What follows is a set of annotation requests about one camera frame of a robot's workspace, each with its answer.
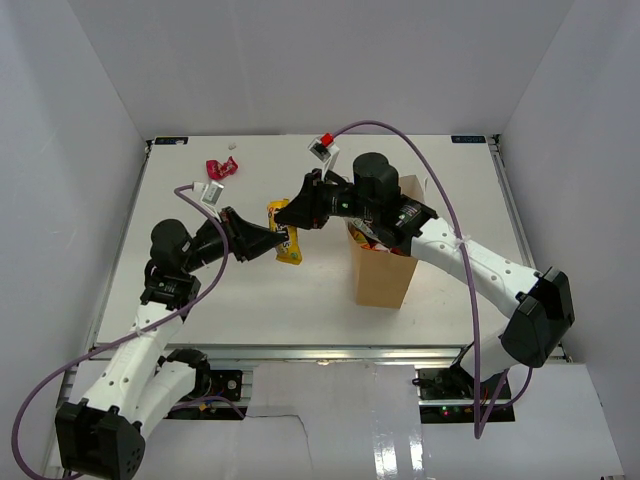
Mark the red candy packet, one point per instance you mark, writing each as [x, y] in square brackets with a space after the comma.
[217, 170]

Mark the orange Skittles snack bag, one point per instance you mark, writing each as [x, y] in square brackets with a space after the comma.
[372, 244]

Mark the dark label table corner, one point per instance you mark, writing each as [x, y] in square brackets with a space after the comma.
[170, 140]
[468, 139]

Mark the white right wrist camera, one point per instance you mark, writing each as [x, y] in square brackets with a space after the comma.
[325, 149]

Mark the aluminium front rail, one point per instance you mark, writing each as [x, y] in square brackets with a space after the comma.
[324, 353]

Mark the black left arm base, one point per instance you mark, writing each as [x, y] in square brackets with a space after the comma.
[211, 389]

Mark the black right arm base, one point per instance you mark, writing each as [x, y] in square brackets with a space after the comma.
[440, 384]

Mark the brown paper bag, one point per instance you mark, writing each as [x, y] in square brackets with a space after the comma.
[381, 277]

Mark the grey Himalaya candy packet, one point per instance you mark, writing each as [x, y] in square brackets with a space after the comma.
[360, 225]

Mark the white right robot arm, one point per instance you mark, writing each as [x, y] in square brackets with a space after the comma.
[538, 306]

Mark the dark label left table corner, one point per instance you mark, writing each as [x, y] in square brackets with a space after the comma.
[170, 140]

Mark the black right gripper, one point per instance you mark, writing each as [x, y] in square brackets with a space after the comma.
[309, 208]

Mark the dark label right table corner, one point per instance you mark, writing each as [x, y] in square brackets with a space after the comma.
[468, 139]

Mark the yellow M&M's packet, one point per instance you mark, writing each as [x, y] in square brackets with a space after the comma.
[289, 251]

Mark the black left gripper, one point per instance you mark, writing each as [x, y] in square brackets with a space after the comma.
[246, 240]

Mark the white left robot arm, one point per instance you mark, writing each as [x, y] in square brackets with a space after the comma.
[104, 435]

